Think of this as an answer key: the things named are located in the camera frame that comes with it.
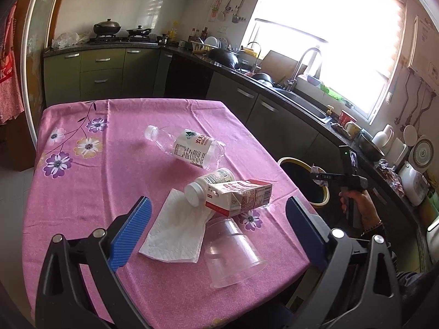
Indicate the white plastic bag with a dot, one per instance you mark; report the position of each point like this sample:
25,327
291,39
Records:
69,39

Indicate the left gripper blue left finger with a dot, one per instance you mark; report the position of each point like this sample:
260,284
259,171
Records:
129,233

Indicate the wooden cutting board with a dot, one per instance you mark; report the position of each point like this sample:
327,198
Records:
278,66

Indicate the white paper napkin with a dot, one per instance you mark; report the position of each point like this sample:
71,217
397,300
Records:
178,231

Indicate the pink floral tablecloth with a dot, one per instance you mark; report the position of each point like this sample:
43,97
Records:
92,165

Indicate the clear plastic cup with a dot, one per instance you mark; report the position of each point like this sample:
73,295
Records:
229,254

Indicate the clear plastic water bottle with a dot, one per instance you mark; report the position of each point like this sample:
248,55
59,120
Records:
187,145

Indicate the yellow rimmed trash bin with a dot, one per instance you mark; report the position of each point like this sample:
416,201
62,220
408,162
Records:
299,173

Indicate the black wok with lid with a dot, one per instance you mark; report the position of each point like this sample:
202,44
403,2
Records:
106,28

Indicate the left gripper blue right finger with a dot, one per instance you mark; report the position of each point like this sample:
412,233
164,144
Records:
311,231

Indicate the red checkered apron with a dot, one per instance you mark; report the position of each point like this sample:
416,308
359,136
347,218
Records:
11,104

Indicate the green kitchen cabinets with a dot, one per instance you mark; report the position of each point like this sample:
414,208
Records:
284,122

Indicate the small black pan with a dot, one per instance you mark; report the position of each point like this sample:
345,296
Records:
139,32

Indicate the right hand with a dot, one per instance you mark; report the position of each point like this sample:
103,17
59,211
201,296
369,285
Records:
369,217

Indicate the red white milk carton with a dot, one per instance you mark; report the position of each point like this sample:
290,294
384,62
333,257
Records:
236,197

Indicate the small wrapper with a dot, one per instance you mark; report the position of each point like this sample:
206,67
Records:
315,170

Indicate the large black wok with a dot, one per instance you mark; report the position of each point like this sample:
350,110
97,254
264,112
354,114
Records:
224,57

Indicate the white pill bottle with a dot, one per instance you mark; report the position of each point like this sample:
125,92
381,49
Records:
196,191

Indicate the white rice cooker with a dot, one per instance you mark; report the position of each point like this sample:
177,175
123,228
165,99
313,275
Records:
414,184

